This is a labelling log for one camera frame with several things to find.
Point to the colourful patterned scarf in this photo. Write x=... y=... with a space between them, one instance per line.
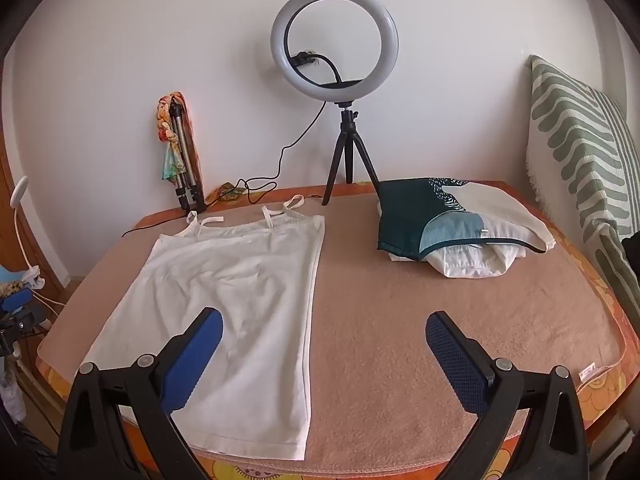
x=167 y=130

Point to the white gooseneck lamp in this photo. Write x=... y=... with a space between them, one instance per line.
x=20 y=192

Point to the beige blanket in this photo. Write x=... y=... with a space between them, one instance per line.
x=400 y=335

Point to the folded white garment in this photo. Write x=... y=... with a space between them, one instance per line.
x=470 y=262

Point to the light blue chair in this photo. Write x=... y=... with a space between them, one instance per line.
x=7 y=277

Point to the teal and white patterned garment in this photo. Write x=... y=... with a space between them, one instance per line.
x=405 y=220

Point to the wooden door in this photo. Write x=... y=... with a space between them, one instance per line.
x=44 y=247

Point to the green striped pillow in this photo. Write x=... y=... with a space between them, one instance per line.
x=575 y=135

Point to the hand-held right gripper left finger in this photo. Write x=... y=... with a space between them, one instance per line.
x=192 y=360

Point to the folded silver tripod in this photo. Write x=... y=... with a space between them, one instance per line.
x=186 y=150

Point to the white camisole top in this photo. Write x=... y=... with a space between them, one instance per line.
x=240 y=285

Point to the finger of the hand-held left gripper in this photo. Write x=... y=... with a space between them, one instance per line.
x=17 y=301

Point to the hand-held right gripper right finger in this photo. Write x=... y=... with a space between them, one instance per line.
x=452 y=360

